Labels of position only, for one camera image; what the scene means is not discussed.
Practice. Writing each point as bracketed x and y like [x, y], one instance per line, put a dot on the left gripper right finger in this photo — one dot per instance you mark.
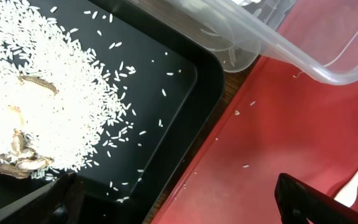
[298, 203]

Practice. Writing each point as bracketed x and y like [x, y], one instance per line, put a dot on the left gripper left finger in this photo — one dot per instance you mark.
[57, 202]

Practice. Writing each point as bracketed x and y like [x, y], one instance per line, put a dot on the white plastic spoon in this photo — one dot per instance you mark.
[348, 194]

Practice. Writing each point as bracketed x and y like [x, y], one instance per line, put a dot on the brown food scraps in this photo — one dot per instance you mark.
[30, 125]

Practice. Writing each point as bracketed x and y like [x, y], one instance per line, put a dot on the white rice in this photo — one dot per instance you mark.
[89, 107]

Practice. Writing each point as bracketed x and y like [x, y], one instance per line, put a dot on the black waste tray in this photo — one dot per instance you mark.
[170, 85]

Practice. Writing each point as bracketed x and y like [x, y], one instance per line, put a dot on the red serving tray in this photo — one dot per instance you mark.
[280, 121]

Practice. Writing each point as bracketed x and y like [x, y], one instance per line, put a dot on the clear plastic bin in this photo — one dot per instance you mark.
[320, 37]

